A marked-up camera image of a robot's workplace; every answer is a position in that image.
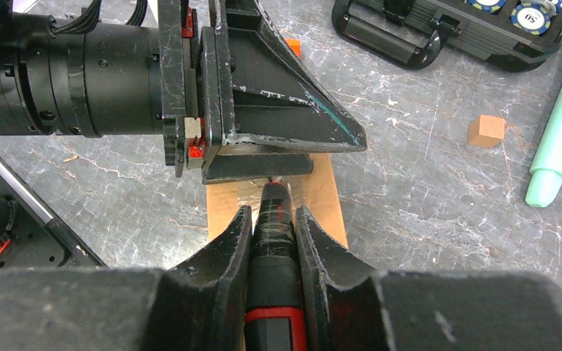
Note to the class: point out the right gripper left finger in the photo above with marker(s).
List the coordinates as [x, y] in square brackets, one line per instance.
[197, 305]

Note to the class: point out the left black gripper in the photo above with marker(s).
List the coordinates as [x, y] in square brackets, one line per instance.
[237, 84]

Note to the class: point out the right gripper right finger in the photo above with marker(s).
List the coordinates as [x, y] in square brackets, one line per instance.
[349, 305]

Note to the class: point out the red black utility knife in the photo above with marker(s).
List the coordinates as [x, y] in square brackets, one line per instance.
[274, 317]

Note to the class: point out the brown cardboard express box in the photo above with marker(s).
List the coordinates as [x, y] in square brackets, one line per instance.
[317, 191]

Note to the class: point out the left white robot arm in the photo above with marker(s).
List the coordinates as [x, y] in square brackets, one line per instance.
[81, 77]

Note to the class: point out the orange rectangular block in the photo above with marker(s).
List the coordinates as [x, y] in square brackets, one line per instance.
[295, 46]

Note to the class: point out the small wooden cube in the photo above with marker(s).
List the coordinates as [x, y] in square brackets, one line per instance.
[486, 131]

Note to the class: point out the black poker chip case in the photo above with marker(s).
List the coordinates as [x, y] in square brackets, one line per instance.
[515, 36]

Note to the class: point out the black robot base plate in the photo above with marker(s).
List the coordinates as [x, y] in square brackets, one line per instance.
[32, 235]

